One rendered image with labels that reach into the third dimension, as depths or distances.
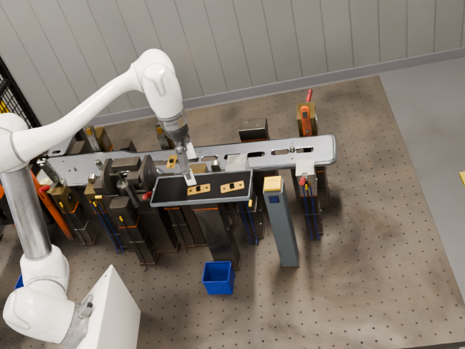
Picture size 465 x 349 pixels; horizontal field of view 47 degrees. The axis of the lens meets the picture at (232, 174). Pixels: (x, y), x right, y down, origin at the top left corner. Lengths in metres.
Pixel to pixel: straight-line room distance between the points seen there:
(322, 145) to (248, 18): 1.94
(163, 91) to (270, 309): 0.96
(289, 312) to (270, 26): 2.46
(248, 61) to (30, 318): 2.76
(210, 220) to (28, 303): 0.70
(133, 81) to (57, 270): 0.80
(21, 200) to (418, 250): 1.49
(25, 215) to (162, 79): 0.74
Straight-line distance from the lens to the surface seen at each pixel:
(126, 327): 2.11
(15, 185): 1.96
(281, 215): 1.96
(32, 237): 2.07
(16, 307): 2.02
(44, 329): 2.03
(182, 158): 1.73
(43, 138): 1.71
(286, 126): 2.84
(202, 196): 1.91
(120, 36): 4.14
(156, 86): 1.61
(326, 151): 2.20
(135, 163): 2.11
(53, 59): 4.37
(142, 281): 2.35
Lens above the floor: 2.47
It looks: 42 degrees down
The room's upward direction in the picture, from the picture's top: 17 degrees counter-clockwise
